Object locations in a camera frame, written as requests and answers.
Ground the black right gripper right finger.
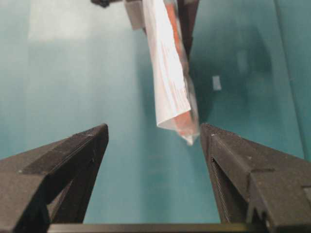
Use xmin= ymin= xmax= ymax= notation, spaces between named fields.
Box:
xmin=200 ymin=123 xmax=311 ymax=233

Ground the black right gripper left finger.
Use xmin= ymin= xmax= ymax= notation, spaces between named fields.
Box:
xmin=0 ymin=124 xmax=109 ymax=233

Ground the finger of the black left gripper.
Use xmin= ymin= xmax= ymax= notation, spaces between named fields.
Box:
xmin=178 ymin=0 xmax=200 ymax=58

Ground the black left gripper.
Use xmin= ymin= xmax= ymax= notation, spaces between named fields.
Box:
xmin=90 ymin=0 xmax=145 ymax=30

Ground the clear zip bag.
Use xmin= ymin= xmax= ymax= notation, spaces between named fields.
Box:
xmin=142 ymin=0 xmax=200 ymax=145

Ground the white tape marker on table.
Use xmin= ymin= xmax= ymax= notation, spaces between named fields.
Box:
xmin=212 ymin=76 xmax=222 ymax=91

